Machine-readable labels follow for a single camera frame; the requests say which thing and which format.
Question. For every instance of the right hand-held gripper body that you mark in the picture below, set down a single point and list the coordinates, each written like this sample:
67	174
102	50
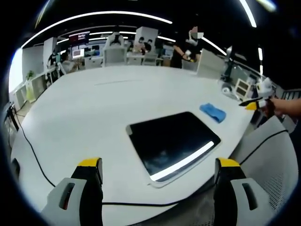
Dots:
265	88

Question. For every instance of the small wooden drawer box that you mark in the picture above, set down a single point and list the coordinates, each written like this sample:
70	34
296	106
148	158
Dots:
242	87

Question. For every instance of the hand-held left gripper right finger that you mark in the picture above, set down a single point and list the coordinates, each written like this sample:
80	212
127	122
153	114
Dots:
235	188

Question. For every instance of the white pillar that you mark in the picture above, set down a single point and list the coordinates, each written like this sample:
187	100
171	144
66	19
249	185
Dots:
146	37

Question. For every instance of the green potted plant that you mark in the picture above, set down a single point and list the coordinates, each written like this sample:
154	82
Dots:
29	75

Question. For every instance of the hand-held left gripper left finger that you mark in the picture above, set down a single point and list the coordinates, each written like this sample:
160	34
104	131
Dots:
77	188

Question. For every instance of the person's right hand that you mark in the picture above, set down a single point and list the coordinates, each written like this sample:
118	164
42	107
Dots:
271	106

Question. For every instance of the white round device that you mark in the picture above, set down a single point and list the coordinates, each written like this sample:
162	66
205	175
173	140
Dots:
227	90

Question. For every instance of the black glossy tablet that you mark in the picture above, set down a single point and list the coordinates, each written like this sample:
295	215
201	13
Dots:
172	143

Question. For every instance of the white partition panel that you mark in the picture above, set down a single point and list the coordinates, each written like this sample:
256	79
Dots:
208	63

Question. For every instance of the wall display screen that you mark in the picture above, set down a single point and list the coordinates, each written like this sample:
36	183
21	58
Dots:
79	38

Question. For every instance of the computer monitor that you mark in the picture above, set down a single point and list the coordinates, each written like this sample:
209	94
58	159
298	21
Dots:
78	53

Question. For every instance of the blue cleaning cloth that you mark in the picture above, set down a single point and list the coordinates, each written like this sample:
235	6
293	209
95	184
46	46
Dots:
213	112

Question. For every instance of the black tripod stand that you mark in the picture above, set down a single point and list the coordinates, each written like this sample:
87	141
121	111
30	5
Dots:
12	115

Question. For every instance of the grey mesh office chair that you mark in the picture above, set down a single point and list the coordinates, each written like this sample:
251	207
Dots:
265	164

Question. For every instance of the white shelf unit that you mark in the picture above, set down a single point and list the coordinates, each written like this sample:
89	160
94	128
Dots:
28	90

